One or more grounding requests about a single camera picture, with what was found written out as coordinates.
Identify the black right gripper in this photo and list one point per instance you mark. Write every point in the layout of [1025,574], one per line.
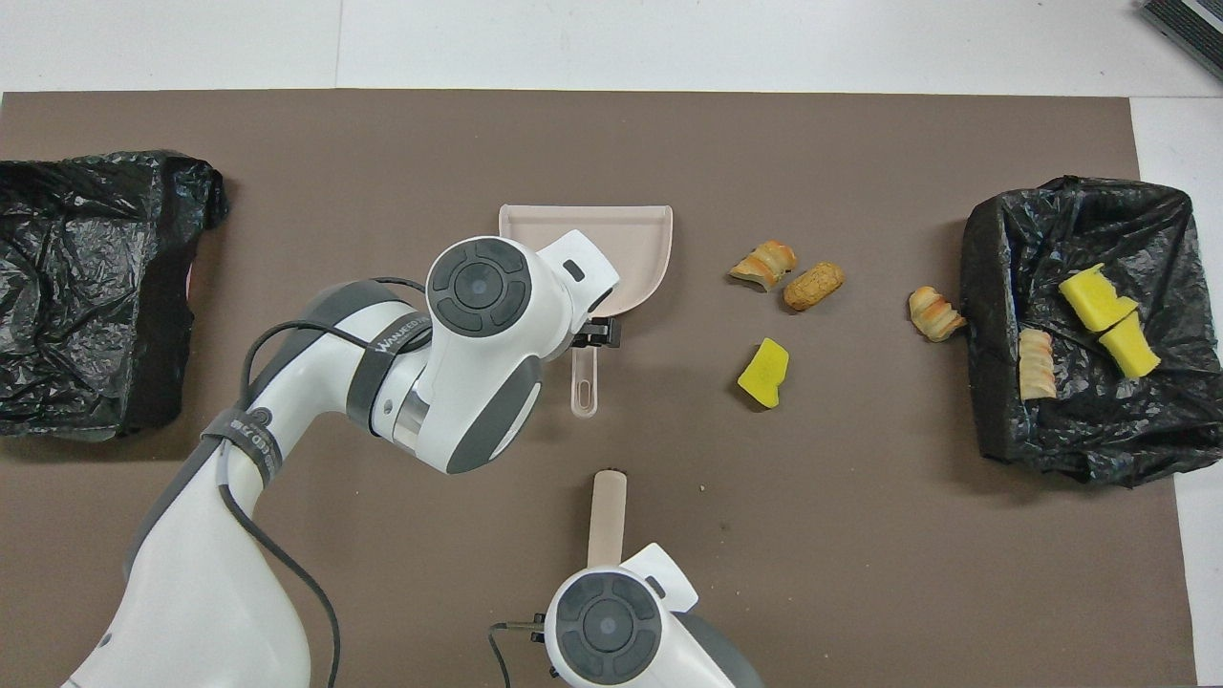
[543,631]

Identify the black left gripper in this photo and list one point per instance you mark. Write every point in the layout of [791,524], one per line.
[597,334]

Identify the beige plastic dustpan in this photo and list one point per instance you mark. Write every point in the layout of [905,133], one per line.
[635,239]

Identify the beige hand brush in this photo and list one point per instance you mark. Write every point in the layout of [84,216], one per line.
[607,516]

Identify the golden bread roll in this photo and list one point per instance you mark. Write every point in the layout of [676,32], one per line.
[814,287]

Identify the pale striped croissant piece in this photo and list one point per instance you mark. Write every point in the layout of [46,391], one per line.
[1038,365]

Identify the notched yellow sponge piece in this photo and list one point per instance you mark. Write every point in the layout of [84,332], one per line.
[1099,298]

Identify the green and yellow sponge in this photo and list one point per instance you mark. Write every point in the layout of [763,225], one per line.
[1130,349]

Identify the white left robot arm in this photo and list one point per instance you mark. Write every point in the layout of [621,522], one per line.
[478,363]

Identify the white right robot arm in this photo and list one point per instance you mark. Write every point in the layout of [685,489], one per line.
[611,631]

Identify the bin with black bag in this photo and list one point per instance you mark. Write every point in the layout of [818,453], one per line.
[86,287]
[1080,239]

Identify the brown table mat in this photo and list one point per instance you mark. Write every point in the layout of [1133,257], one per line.
[860,573]

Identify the dark grey ribbed device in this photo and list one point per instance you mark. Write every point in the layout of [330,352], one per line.
[1194,29]

